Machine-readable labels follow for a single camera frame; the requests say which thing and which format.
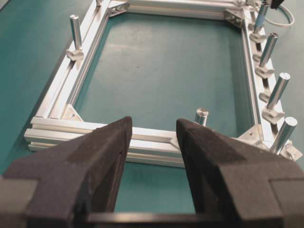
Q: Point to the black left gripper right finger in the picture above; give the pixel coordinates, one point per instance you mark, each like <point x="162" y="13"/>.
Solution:
<point x="251" y="187"/>

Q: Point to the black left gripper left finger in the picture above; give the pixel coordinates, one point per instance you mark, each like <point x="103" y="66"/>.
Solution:
<point x="54" y="187"/>

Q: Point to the metal pin top left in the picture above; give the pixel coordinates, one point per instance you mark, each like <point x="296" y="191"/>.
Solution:
<point x="77" y="54"/>

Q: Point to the metal pin left lower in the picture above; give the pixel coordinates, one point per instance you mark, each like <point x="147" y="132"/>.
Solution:
<point x="201" y="116"/>

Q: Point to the aluminium extrusion frame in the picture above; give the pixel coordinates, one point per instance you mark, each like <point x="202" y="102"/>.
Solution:
<point x="57" y="121"/>

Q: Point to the metal pin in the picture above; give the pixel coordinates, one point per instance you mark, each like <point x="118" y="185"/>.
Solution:
<point x="255" y="36"/>
<point x="201" y="116"/>
<point x="282" y="145"/>
<point x="269" y="113"/>
<point x="261" y="69"/>
<point x="77" y="54"/>

